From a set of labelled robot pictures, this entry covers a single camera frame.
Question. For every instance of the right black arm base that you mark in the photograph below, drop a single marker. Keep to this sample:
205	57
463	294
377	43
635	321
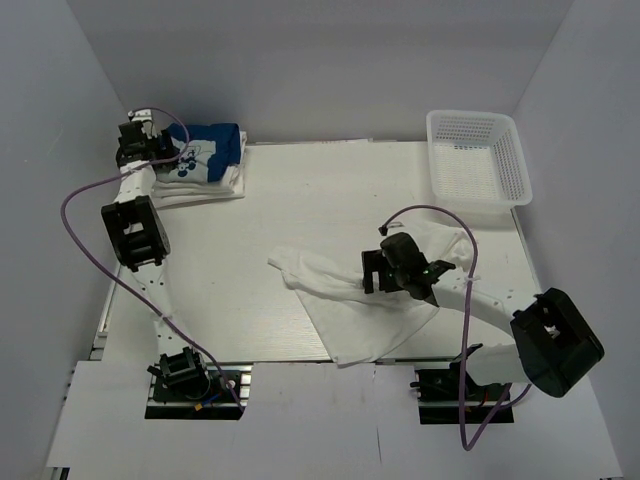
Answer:
437	397

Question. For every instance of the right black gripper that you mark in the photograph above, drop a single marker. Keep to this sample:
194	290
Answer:
376	261

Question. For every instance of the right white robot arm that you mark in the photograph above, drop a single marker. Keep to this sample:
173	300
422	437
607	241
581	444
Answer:
553	346

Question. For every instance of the white plastic basket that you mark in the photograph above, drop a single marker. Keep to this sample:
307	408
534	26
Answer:
476	161

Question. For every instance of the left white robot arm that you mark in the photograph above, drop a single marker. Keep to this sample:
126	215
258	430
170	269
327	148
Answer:
141	245

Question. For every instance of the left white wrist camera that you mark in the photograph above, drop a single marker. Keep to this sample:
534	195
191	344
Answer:
145	116

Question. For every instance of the white t shirt robot print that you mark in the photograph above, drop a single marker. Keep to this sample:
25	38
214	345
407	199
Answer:
353	326

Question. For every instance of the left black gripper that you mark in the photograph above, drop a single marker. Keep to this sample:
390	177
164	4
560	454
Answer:
167	152

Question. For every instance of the blue white t shirt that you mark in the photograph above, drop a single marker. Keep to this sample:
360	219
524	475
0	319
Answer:
214	154

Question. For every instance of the folded white t shirt stack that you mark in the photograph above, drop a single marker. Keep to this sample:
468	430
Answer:
166	195

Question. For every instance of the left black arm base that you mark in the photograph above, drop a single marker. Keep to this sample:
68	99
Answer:
211	402

